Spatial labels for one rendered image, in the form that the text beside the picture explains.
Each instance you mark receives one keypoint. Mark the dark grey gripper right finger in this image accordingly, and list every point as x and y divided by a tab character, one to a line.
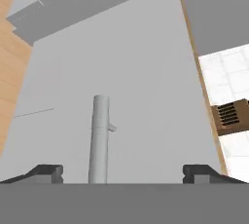
201	171

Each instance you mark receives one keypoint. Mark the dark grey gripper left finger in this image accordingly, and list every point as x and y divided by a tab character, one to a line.
43	171

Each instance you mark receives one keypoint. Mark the light grey drawer front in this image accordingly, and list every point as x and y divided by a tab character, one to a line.
146	72

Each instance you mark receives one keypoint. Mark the grey counter block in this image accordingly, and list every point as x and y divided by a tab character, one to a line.
217	7

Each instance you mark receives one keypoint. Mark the brown box with black slots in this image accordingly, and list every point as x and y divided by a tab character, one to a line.
231	117

